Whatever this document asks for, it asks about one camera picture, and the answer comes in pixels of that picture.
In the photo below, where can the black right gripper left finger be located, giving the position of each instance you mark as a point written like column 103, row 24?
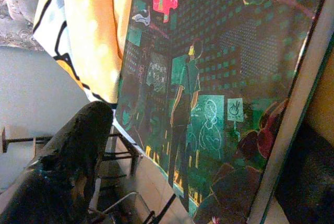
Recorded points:
column 57, row 171

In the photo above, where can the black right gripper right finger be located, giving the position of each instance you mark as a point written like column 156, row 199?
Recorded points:
column 308, row 182

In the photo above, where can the yellow cartoon print blanket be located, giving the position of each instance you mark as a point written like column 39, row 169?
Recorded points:
column 91, row 38

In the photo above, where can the dark illustrated book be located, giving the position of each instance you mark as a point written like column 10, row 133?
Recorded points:
column 208, row 77

